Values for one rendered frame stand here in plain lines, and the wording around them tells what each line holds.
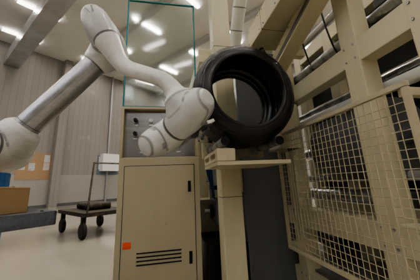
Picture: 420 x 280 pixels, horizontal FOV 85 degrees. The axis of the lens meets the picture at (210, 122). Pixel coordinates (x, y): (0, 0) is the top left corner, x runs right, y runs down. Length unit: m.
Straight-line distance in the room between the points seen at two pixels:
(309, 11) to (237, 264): 1.45
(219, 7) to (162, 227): 1.62
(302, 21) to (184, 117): 1.00
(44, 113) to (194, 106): 0.69
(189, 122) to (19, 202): 0.55
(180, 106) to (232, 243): 1.01
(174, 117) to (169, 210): 1.05
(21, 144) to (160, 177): 0.84
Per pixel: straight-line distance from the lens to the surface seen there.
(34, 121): 1.16
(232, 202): 1.47
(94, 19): 1.06
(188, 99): 0.67
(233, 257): 1.52
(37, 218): 0.87
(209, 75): 1.17
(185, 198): 1.66
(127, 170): 1.68
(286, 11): 1.52
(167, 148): 0.77
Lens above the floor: 0.71
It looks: 15 degrees up
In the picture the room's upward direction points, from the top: 3 degrees counter-clockwise
